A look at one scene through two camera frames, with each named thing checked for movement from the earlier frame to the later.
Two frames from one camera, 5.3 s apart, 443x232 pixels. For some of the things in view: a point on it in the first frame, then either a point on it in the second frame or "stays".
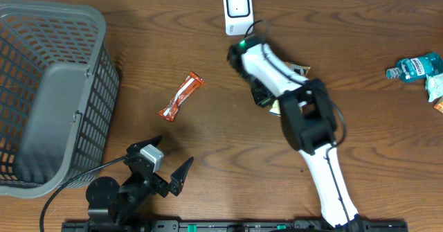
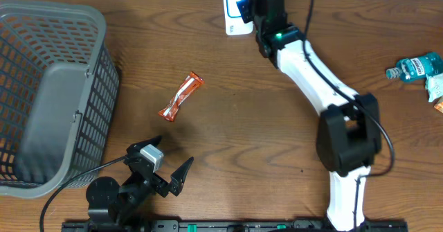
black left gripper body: [160, 187] stays
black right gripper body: [260, 93] -> [257, 21]
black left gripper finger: [136, 147] stays
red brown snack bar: [192, 82] stays
